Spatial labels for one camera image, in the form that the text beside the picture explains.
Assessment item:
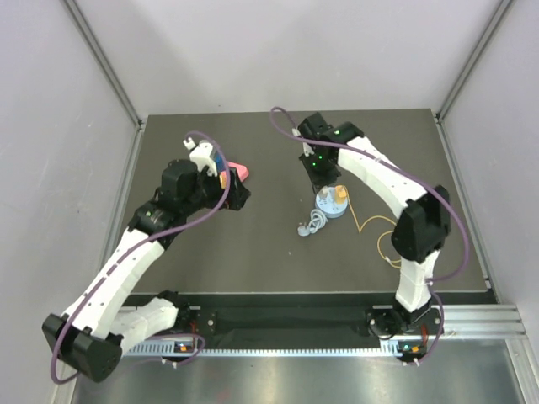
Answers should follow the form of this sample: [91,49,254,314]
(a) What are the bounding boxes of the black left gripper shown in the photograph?
[182,166,249,216]

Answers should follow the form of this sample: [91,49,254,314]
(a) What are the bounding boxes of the orange charger block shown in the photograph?
[334,186,348,205]

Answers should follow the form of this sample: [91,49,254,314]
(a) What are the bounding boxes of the blue cube socket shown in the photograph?
[214,154,225,173]

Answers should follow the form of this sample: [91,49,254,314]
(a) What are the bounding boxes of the pink triangular power strip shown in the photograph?
[228,162,249,182]

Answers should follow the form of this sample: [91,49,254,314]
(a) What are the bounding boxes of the round light blue power strip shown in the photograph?
[297,185,349,237]

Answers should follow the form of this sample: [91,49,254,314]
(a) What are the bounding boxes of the yellow charging cable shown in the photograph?
[345,191,405,269]

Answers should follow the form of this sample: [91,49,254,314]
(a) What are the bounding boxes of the yellow plug adapter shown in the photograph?
[219,173,227,189]

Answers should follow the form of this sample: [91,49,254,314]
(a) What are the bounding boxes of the white square charger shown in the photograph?
[316,186,330,205]

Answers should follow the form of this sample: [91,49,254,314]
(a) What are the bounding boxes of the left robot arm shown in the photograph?
[42,159,250,385]

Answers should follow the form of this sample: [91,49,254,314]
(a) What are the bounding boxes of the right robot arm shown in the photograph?
[292,113,451,334]

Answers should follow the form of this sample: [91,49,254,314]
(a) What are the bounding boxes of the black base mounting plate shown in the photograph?
[142,292,422,338]

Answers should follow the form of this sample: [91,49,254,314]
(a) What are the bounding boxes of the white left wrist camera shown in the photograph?
[183,137,220,177]

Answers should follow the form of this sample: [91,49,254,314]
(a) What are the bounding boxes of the grey slotted cable duct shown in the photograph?
[121,339,426,358]

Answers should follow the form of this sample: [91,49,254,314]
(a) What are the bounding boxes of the aluminium frame rail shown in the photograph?
[437,305,527,340]

